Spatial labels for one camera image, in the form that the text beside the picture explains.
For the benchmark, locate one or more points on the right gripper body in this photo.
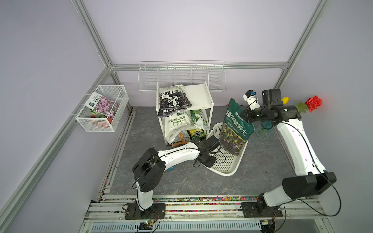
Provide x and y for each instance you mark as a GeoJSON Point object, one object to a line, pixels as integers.
{"type": "Point", "coordinates": [253, 116]}

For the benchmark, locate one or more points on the tall green soil bag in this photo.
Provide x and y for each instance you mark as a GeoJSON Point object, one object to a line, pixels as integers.
{"type": "Point", "coordinates": [235, 130]}

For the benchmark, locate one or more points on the white green small bag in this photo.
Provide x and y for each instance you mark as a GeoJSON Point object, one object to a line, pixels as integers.
{"type": "Point", "coordinates": [199, 119]}

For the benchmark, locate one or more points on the white fertilizer bag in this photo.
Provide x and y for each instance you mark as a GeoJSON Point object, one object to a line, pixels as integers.
{"type": "Point", "coordinates": [175, 124]}

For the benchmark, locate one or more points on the black rose soil bag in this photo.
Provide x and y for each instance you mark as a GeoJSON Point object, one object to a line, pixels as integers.
{"type": "Point", "coordinates": [172, 99]}

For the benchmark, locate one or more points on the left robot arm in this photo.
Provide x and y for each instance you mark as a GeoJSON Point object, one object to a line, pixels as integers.
{"type": "Point", "coordinates": [149, 169]}

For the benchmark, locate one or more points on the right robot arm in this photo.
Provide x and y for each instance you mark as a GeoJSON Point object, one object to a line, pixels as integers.
{"type": "Point", "coordinates": [312, 178]}

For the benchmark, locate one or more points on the white three-tier shelf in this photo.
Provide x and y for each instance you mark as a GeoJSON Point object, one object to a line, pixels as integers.
{"type": "Point", "coordinates": [201, 99]}

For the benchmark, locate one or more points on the green yellow packet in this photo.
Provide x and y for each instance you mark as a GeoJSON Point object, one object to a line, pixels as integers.
{"type": "Point", "coordinates": [197, 134]}

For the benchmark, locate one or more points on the white perforated plastic basket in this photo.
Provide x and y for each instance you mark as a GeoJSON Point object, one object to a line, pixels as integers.
{"type": "Point", "coordinates": [227, 163]}

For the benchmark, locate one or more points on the orange packet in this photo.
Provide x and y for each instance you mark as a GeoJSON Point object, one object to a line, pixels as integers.
{"type": "Point", "coordinates": [181, 139]}

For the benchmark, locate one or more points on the tulip bouquet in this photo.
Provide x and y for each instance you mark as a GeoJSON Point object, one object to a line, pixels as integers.
{"type": "Point", "coordinates": [301, 107]}

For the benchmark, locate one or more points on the red artificial rose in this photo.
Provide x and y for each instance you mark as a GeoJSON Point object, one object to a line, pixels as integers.
{"type": "Point", "coordinates": [313, 103]}

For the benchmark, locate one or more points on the purple flower seed packet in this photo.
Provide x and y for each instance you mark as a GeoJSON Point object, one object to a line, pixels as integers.
{"type": "Point", "coordinates": [101, 106]}

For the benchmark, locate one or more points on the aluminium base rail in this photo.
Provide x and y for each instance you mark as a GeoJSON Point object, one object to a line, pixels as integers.
{"type": "Point", "coordinates": [205, 213]}

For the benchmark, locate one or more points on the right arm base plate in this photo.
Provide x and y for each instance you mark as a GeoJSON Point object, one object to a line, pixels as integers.
{"type": "Point", "coordinates": [260, 210]}

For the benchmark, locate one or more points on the white wire wall rack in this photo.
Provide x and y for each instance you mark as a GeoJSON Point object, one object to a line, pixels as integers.
{"type": "Point", "coordinates": [153, 74]}

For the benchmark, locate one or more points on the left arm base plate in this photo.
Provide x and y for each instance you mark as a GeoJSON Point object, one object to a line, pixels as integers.
{"type": "Point", "coordinates": [133, 211]}

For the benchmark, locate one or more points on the white wire cube basket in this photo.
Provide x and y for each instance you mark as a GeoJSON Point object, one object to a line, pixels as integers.
{"type": "Point", "coordinates": [91, 123]}

